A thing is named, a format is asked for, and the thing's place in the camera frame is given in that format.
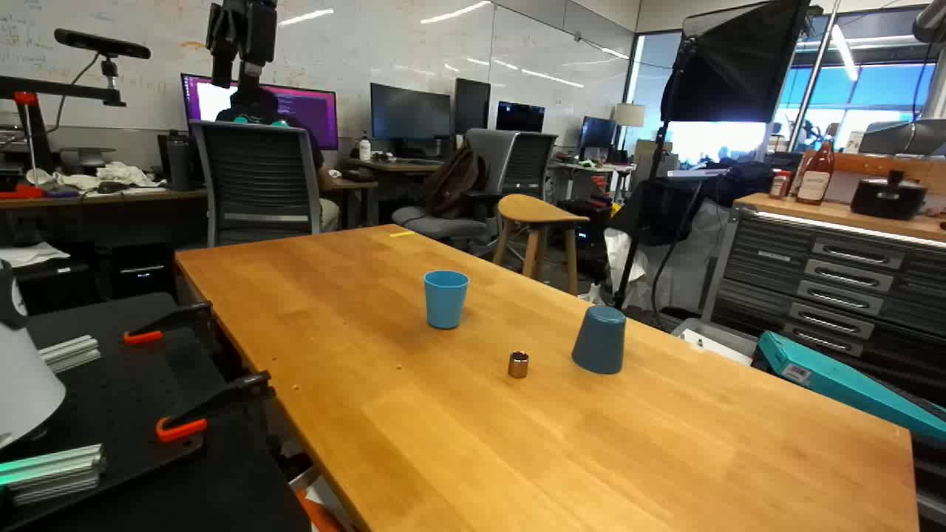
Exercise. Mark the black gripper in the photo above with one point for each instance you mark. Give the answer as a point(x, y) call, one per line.
point(240, 38)

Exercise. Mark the small silver cylinder object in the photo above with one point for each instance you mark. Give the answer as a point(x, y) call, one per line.
point(519, 365)

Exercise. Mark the light blue upright cup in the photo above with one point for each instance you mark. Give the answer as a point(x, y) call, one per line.
point(445, 298)

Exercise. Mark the dark blue upside-down cup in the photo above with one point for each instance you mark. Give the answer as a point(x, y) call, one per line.
point(602, 341)

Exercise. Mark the black softbox light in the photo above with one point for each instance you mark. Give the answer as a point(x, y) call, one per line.
point(735, 60)

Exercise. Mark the purple lit monitor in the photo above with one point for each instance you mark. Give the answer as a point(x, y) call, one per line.
point(309, 108)

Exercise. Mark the grey mesh office chair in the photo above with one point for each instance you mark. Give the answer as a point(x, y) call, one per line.
point(260, 182)

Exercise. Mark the dark computer monitor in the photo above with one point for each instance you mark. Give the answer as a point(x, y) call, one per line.
point(410, 121)

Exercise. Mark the upper orange-tipped black clamp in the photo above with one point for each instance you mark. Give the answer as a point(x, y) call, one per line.
point(197, 318)

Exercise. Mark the orange-tipped black clamp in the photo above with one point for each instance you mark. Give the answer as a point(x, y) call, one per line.
point(197, 420)
point(197, 318)

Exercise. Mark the wooden stool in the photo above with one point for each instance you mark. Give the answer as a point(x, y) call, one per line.
point(535, 219)

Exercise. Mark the lower orange-tipped black clamp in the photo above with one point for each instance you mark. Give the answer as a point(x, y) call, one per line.
point(197, 420)

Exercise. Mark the teal case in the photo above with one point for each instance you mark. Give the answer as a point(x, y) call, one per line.
point(850, 386)

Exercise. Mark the grey drawer cabinet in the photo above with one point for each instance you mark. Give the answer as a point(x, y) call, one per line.
point(864, 290)

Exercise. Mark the black camera on stand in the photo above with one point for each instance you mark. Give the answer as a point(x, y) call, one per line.
point(107, 52)

